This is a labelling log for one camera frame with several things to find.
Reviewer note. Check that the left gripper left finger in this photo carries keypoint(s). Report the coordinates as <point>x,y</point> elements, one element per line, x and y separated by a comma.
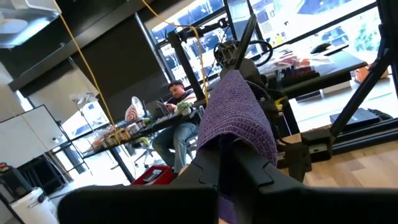
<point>140,205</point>

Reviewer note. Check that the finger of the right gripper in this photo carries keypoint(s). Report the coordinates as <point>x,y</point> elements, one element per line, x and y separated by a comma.
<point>247,37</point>

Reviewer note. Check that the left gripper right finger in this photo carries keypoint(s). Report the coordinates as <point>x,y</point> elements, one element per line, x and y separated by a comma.
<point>311,205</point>

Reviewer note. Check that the purple elastic bandage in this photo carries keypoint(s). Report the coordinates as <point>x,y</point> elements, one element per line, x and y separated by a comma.
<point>236,109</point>

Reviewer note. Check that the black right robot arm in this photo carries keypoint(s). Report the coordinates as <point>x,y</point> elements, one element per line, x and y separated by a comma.
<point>281,124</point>

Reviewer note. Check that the silver rectangular device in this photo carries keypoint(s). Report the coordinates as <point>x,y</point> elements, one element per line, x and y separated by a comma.
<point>152,175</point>

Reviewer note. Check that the red plastic crate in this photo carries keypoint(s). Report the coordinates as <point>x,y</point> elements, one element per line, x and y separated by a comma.
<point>164,179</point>

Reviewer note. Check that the office chair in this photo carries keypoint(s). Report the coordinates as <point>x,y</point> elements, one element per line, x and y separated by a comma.
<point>146,152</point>

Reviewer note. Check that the black computer mouse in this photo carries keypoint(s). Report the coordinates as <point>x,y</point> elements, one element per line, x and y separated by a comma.
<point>320,48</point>

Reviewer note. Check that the small potted plant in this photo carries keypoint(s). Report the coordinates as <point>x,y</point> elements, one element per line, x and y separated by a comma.
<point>184,106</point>

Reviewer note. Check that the person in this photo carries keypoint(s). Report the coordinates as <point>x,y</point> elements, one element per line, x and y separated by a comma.
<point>177,137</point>

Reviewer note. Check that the long black desk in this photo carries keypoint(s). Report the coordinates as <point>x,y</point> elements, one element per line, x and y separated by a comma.
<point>149,127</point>

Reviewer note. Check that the white bag with red bullseye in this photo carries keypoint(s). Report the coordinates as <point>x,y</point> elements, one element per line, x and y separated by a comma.
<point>132,113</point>

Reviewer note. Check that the grey laptop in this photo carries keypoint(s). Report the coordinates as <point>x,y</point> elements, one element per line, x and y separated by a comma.
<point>155,110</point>

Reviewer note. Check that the black Netgear router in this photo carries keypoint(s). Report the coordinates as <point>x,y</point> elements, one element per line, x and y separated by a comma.
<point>354,117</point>

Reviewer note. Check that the white appliance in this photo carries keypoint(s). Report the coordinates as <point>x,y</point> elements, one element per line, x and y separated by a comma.
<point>34,208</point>

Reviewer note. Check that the whiteboard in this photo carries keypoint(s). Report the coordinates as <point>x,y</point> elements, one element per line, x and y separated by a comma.
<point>31,137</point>

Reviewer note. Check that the grey ceiling panel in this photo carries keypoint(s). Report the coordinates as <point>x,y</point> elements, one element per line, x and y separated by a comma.
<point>25,28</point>

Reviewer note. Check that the black aluminium table frame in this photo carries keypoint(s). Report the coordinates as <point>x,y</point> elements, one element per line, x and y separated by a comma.
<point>360,93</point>

